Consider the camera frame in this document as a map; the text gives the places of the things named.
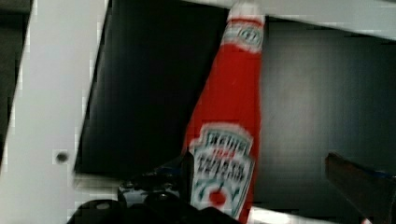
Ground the red ketchup bottle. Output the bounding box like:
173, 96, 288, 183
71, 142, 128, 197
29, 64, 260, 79
184, 0, 265, 224

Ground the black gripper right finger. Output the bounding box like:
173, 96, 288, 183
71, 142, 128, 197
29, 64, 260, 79
325, 153, 396, 224

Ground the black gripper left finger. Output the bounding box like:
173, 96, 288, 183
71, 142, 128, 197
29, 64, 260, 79
118, 152, 194, 205

